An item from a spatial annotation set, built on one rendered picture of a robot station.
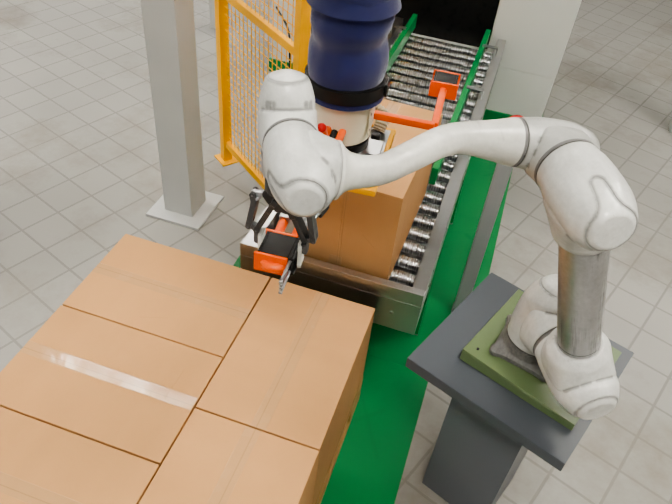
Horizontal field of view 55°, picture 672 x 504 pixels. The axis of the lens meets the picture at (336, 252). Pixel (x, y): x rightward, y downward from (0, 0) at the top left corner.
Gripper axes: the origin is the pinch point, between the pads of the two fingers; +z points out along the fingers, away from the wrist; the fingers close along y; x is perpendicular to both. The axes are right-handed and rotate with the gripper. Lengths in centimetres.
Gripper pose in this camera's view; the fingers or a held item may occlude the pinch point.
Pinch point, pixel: (281, 249)
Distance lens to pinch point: 141.3
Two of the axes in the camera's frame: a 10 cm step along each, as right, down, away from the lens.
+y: -9.7, -2.3, 1.3
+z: -0.9, 7.3, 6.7
